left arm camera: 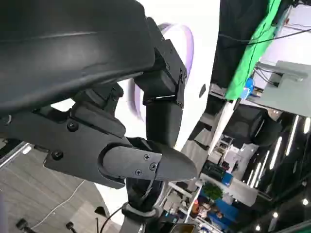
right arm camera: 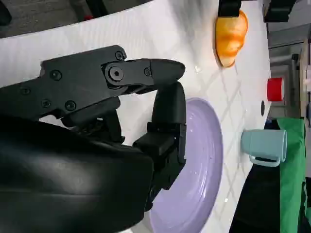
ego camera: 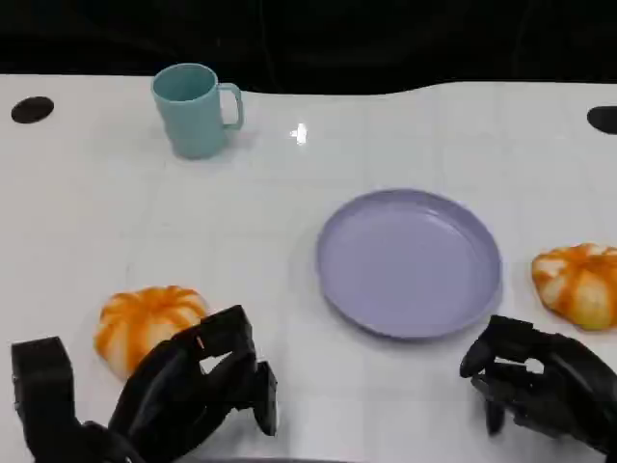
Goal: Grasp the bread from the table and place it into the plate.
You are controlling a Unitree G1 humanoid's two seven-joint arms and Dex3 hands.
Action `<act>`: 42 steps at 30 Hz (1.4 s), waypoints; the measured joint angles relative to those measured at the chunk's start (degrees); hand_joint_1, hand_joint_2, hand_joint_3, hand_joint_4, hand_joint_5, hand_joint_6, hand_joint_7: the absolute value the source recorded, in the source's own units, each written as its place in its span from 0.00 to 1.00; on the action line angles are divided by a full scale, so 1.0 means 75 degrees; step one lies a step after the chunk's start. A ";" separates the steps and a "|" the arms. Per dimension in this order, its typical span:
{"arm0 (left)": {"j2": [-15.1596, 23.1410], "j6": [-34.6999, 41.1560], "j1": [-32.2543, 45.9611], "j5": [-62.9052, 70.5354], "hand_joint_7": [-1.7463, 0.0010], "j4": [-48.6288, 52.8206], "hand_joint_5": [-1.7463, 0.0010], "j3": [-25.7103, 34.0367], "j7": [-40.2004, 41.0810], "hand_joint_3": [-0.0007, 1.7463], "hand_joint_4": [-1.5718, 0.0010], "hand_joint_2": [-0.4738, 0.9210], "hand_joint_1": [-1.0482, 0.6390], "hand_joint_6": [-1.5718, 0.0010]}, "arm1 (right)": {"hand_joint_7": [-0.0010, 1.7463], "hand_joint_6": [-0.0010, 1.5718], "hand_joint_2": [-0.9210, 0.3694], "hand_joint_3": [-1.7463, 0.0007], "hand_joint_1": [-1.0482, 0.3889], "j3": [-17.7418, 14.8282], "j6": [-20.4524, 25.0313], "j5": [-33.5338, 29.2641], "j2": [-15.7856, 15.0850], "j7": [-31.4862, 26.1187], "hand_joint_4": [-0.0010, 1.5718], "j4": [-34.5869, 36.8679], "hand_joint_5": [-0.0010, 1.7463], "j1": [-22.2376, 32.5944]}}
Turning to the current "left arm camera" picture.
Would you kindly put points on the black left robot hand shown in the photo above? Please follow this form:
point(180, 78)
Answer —
point(60, 48)

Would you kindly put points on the lilac plate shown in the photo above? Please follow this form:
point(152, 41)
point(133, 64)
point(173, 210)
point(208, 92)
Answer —
point(188, 46)

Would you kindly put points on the black office chair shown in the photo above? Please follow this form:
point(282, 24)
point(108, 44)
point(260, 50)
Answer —
point(257, 123)

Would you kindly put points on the green cloth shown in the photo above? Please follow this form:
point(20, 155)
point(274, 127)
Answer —
point(252, 48)

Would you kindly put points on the black cloth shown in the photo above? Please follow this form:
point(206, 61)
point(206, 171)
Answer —
point(230, 19)

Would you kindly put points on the grey workshop desk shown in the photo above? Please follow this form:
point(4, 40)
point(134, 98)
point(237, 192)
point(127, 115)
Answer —
point(284, 94)

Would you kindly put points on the silver metal frame bar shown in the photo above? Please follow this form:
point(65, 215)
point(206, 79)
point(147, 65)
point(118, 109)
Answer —
point(14, 155)

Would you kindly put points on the green potted plant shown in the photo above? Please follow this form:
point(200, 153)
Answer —
point(212, 190)

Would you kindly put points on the black table grommet hole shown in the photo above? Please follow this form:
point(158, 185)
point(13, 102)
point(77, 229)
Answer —
point(202, 90)

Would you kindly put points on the white table leg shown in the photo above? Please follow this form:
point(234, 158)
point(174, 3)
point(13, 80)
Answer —
point(222, 126)

